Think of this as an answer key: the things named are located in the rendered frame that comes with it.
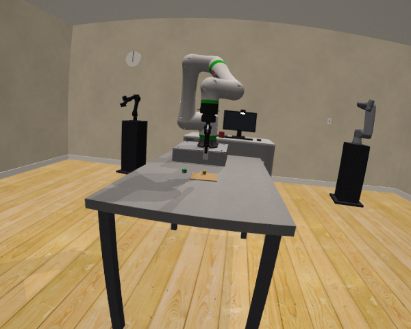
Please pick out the tan mat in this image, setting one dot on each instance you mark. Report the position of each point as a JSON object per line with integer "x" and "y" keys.
{"x": 200, "y": 176}

